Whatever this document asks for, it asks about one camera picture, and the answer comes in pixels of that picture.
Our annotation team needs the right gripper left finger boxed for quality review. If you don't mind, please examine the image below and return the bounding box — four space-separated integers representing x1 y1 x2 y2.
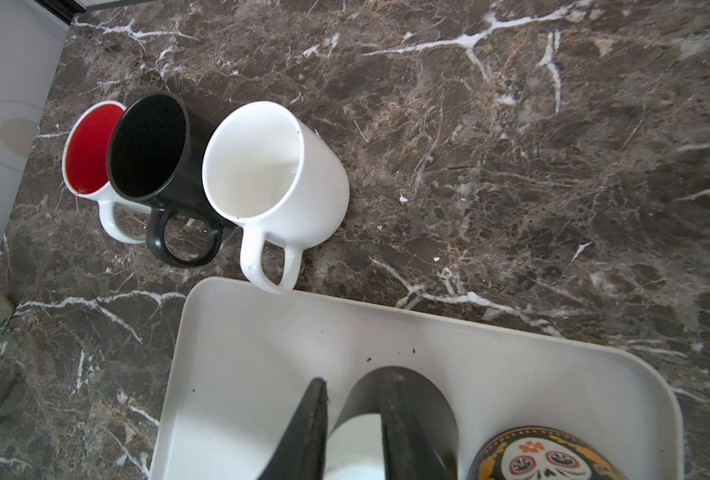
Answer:
259 377 328 479

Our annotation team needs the beige plastic tray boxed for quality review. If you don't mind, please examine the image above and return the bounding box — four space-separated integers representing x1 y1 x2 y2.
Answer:
151 278 685 479

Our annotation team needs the black mug white rim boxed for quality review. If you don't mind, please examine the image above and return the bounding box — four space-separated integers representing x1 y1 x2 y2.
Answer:
106 91 237 268

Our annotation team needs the small white black mug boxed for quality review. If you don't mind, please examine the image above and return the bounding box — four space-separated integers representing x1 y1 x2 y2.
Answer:
324 366 459 479

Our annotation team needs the black skull pattern mug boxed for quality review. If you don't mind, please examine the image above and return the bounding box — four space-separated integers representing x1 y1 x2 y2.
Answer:
468 426 625 480

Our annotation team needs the white mug red inside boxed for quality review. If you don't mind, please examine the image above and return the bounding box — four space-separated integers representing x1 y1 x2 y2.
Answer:
62 100 151 245

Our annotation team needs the white ribbed mug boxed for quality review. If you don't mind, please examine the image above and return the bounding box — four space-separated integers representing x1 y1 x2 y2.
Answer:
202 101 350 294

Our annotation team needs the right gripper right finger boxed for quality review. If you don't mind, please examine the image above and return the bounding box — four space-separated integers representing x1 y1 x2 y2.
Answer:
379 373 450 479

